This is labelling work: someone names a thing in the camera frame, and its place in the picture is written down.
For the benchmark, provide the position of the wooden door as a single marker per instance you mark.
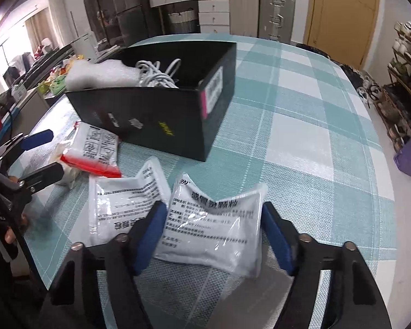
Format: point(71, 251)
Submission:
point(343, 29)

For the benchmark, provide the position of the wooden shoe rack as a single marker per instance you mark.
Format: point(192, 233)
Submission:
point(395, 105)

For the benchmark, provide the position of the red trimmed white packet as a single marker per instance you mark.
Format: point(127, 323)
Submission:
point(93, 150)

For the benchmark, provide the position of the beige suitcase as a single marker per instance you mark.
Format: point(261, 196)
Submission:
point(244, 16)

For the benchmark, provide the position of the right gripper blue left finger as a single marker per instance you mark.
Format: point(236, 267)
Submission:
point(145, 236)

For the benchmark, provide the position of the white kettle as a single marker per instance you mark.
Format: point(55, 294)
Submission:
point(87, 46)

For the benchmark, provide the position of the white drawer desk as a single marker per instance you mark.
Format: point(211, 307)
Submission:
point(212, 15)

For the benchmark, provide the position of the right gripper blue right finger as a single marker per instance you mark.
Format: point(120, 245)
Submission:
point(277, 233)

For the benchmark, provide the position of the grey refrigerator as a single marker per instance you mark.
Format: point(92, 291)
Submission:
point(137, 20)

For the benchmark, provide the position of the woven laundry basket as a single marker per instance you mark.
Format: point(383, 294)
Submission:
point(183, 22)

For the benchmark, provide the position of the white powder packet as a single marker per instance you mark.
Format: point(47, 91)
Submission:
point(116, 204)
point(224, 234)

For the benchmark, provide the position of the glass display cabinet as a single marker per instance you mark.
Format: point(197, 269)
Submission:
point(104, 23)

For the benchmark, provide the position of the white bubble wrap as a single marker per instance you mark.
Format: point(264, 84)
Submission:
point(111, 73)

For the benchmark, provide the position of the black round basket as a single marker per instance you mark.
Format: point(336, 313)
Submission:
point(312, 49)

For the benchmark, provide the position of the silver suitcase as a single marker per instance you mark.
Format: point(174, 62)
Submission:
point(276, 18)

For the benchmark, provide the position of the black cardboard box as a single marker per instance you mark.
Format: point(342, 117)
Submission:
point(183, 120)

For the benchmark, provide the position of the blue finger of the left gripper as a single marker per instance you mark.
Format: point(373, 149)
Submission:
point(35, 140)
point(41, 178)

